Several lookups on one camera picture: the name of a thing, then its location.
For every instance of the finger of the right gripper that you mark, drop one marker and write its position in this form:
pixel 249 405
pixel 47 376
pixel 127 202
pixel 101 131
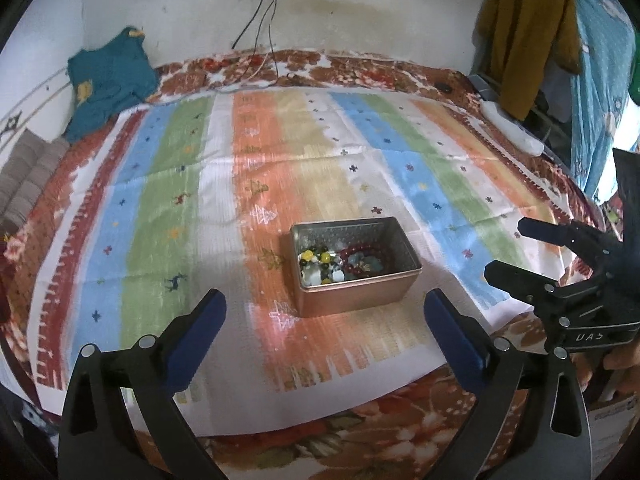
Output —
pixel 561 235
pixel 520 284

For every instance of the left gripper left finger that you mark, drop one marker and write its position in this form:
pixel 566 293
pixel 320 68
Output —
pixel 97 439

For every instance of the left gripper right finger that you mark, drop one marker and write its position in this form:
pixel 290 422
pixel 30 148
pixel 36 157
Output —
pixel 552 439

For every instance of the silver metal tin box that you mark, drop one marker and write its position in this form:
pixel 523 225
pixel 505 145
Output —
pixel 376 255

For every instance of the person's right hand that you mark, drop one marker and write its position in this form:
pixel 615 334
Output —
pixel 625 358

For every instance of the floral brown bed blanket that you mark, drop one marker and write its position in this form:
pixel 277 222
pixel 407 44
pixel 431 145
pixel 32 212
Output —
pixel 400 435

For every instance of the white power strip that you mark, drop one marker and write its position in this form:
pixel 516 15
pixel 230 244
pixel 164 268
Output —
pixel 514 132

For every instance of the light blue dotted curtain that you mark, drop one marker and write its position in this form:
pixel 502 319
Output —
pixel 603 115

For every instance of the mustard yellow hanging garment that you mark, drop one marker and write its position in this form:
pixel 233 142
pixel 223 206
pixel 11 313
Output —
pixel 520 37

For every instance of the striped colourful mat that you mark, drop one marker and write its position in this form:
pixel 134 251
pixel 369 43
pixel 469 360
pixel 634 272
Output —
pixel 323 216

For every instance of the striped brown pillow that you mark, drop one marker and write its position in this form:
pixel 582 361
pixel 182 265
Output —
pixel 27 169

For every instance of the teal sweater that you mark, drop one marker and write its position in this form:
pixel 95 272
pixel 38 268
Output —
pixel 107 81

